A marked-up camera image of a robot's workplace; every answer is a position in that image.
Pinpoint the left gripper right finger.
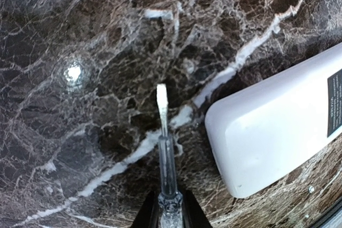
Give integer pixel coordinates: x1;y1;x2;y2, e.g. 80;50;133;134
182;190;212;228

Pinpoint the white remote control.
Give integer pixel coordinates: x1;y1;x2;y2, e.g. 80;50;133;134
205;44;341;198

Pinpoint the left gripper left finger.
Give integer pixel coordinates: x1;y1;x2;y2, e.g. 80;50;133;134
131;191;159;228

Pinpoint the clear handle screwdriver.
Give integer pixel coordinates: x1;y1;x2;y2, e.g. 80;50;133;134
157;83;183;228

